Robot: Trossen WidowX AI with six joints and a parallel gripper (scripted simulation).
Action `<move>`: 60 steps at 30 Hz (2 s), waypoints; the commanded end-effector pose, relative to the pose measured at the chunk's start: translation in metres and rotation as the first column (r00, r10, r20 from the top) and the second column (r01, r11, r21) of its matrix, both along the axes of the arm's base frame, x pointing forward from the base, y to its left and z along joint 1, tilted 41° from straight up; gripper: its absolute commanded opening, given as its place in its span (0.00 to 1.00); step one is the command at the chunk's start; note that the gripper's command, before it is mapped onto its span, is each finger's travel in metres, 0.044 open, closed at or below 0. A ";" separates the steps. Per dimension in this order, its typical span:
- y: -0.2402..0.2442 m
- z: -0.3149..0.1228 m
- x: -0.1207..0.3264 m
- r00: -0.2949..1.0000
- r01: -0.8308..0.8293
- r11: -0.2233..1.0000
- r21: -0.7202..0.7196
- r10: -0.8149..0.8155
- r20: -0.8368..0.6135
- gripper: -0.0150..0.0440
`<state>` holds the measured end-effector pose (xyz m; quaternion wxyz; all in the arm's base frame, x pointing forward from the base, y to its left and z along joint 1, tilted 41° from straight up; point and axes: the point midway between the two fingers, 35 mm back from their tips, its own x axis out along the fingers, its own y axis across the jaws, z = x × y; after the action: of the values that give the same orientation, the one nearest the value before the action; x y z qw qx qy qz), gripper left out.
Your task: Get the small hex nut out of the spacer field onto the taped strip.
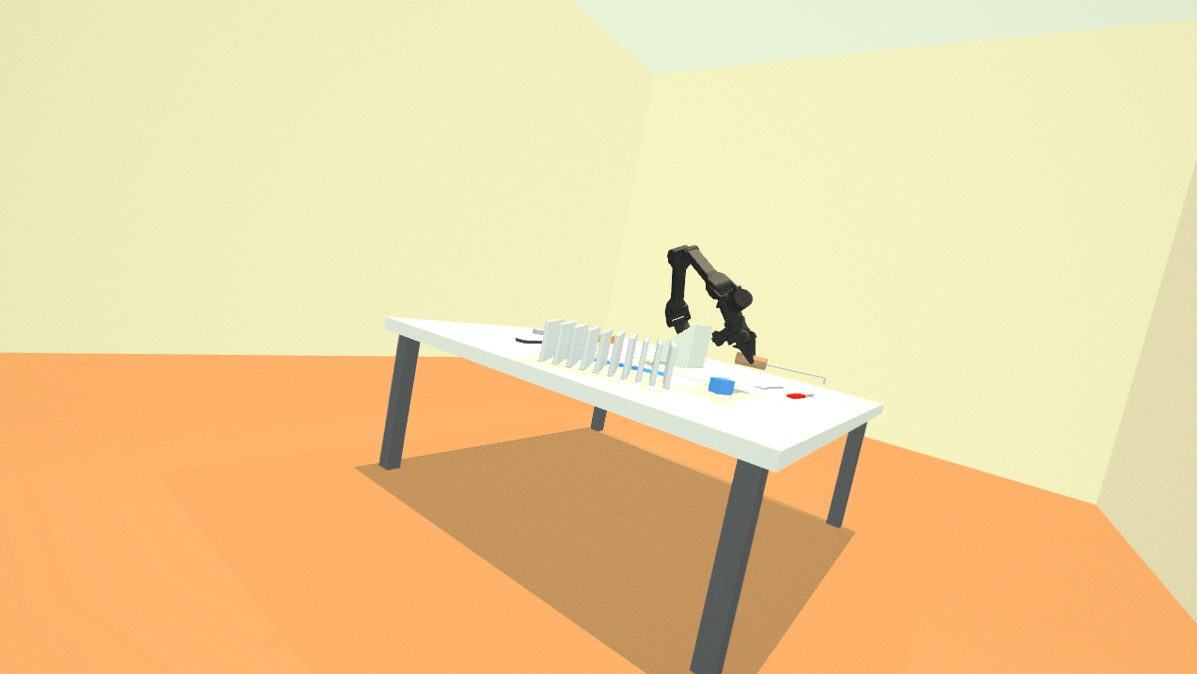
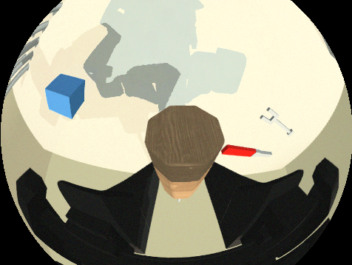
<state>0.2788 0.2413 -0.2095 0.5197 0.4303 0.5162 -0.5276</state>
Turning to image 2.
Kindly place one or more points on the blue cube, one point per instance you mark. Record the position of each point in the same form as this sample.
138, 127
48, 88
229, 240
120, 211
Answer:
65, 94

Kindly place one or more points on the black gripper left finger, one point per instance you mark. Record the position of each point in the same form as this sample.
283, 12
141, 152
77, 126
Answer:
128, 206

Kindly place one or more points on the white forked tool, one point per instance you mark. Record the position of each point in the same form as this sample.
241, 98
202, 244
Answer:
274, 120

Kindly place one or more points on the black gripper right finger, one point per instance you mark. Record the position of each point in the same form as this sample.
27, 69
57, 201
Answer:
238, 201

